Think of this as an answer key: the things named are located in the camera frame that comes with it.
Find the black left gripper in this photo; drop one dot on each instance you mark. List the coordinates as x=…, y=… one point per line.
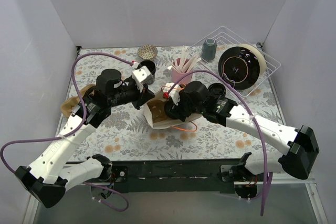
x=142, y=95

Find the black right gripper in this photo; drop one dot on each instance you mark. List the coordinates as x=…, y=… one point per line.
x=175, y=109

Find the brown paper gift bag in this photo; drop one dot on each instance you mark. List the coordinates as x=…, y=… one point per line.
x=170, y=121

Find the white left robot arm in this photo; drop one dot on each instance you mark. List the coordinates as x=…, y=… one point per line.
x=46, y=178

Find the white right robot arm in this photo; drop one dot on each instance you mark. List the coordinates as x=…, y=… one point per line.
x=297, y=149

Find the stack of black cups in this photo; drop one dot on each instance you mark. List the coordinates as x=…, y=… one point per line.
x=152, y=69

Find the stack of black lids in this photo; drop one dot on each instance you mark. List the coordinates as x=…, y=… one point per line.
x=217, y=89

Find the pink cylindrical holder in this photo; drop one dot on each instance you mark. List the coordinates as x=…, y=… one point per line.
x=177, y=75

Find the wrapped straw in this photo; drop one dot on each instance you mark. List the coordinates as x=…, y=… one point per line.
x=174, y=67
x=175, y=61
x=183, y=57
x=192, y=63

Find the small patterned bowl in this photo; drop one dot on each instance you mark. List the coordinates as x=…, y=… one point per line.
x=147, y=52

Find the floral patterned table mat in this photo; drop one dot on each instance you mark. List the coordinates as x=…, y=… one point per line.
x=126, y=136

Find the teal ceramic cup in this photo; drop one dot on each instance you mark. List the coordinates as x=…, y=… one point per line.
x=209, y=49

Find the black round plate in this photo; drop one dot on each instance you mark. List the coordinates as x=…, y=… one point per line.
x=239, y=68

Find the cream round plate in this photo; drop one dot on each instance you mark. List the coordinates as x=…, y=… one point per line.
x=259, y=56

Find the cardboard cup carrier tray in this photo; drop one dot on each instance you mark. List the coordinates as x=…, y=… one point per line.
x=69, y=104

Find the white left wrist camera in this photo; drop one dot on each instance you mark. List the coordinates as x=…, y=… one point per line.
x=141, y=74

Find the white wire dish rack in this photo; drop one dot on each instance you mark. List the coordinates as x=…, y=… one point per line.
x=225, y=39

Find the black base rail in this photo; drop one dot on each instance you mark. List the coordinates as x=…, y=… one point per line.
x=217, y=175

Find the aluminium frame rail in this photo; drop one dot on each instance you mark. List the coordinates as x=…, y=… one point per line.
x=289, y=201

